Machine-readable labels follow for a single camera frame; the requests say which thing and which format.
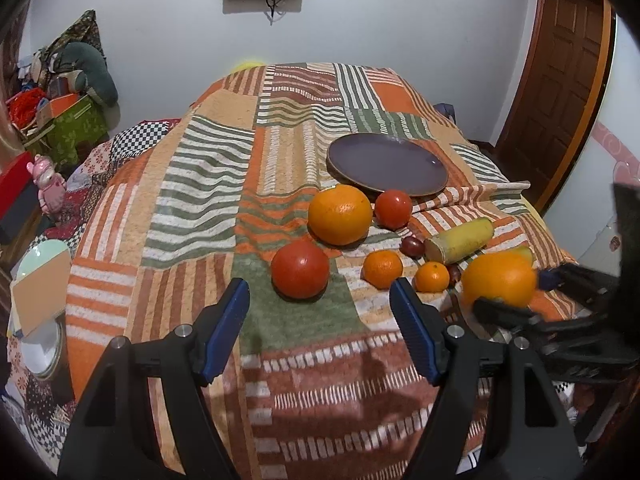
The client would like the large orange front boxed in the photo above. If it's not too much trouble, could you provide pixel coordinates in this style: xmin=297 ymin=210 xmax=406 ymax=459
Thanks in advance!
xmin=461 ymin=250 xmax=538 ymax=308

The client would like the large orange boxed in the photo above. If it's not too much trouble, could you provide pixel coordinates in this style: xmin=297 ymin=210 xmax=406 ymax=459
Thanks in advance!
xmin=308 ymin=184 xmax=373 ymax=246
xmin=461 ymin=250 xmax=538 ymax=308

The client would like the yellow sugarcane piece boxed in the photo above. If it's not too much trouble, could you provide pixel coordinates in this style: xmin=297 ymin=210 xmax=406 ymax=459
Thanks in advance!
xmin=510 ymin=245 xmax=535 ymax=266
xmin=424 ymin=218 xmax=495 ymax=266

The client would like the red tomato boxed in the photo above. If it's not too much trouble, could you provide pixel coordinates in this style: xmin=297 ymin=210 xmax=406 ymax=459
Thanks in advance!
xmin=270 ymin=240 xmax=330 ymax=300
xmin=374 ymin=190 xmax=412 ymax=231

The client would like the dark red grape lower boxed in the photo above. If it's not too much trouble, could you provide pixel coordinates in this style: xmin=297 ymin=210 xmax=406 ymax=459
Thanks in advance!
xmin=447 ymin=264 xmax=461 ymax=288

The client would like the dark red grape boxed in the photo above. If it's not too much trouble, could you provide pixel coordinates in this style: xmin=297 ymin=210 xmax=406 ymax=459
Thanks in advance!
xmin=399 ymin=236 xmax=425 ymax=259
xmin=447 ymin=264 xmax=461 ymax=288

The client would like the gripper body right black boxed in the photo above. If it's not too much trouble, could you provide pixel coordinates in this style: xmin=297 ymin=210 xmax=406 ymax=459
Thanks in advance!
xmin=512 ymin=184 xmax=639 ymax=384

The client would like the small mandarin right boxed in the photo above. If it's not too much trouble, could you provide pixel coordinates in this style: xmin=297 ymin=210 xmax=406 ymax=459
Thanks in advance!
xmin=413 ymin=261 xmax=450 ymax=294

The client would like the small mandarin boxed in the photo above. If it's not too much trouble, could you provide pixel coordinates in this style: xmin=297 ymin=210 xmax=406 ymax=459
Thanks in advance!
xmin=413 ymin=261 xmax=450 ymax=294
xmin=361 ymin=250 xmax=404 ymax=290

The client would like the dark red grape upper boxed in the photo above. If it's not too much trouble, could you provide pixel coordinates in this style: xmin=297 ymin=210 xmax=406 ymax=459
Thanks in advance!
xmin=399 ymin=236 xmax=425 ymax=259

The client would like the checkered patterned quilt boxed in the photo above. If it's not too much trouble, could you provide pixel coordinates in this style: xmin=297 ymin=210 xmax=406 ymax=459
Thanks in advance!
xmin=1 ymin=118 xmax=179 ymax=474

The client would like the small mandarin left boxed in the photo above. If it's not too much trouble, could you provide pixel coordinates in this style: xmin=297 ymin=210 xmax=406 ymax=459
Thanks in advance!
xmin=361 ymin=250 xmax=404 ymax=290

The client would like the round mirror with card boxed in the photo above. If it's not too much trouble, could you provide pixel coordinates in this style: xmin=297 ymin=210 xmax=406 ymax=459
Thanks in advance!
xmin=9 ymin=240 xmax=70 ymax=380

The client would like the purple round plate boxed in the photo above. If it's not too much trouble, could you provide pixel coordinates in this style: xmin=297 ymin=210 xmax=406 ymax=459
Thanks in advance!
xmin=326 ymin=133 xmax=448 ymax=197

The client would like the purple backpack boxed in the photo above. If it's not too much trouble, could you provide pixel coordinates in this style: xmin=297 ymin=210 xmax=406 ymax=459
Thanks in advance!
xmin=434 ymin=103 xmax=457 ymax=124

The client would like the striped patchwork blanket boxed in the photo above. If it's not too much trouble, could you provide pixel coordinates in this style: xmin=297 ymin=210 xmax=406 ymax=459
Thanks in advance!
xmin=65 ymin=63 xmax=567 ymax=479

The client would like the wooden door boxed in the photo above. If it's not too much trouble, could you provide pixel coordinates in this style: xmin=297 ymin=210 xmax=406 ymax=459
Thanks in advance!
xmin=497 ymin=0 xmax=615 ymax=214

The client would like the pink toy figure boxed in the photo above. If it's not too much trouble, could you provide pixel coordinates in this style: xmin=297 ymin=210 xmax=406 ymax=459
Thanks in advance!
xmin=26 ymin=154 xmax=66 ymax=217

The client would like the red box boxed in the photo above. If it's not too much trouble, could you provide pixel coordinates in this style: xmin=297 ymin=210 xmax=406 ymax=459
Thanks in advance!
xmin=0 ymin=152 xmax=34 ymax=217

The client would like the green storage box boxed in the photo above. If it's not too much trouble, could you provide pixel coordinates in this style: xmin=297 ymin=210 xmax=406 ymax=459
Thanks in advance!
xmin=23 ymin=96 xmax=108 ymax=169

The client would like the orange box in pile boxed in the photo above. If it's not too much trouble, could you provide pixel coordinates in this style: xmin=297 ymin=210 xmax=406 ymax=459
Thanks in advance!
xmin=36 ymin=93 xmax=79 ymax=128

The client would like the red bag in pile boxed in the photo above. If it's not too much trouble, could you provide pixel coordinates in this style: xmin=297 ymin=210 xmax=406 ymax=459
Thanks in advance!
xmin=6 ymin=88 xmax=46 ymax=130

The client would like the grey plush toy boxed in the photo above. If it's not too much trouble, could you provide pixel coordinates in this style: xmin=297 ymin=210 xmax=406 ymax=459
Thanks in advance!
xmin=52 ymin=41 xmax=118 ymax=107

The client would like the yellow green round object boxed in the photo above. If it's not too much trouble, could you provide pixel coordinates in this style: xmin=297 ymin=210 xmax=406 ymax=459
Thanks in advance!
xmin=231 ymin=60 xmax=266 ymax=74

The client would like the patterned camouflage cushion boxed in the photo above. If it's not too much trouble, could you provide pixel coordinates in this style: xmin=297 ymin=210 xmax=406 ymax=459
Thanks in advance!
xmin=40 ymin=10 xmax=104 ymax=61

